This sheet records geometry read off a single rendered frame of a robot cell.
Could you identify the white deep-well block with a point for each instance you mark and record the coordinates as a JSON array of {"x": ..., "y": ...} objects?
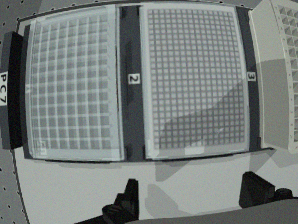
[{"x": 278, "y": 92}]

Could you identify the grey well plate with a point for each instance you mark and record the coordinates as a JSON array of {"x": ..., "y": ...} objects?
[{"x": 195, "y": 80}]

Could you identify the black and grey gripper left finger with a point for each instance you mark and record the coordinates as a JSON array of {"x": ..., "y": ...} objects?
[{"x": 117, "y": 214}]

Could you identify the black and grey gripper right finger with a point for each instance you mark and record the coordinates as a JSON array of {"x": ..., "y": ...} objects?
[{"x": 257, "y": 191}]

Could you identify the dark grey plate carrier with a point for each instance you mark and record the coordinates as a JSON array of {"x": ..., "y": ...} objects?
[{"x": 12, "y": 91}]

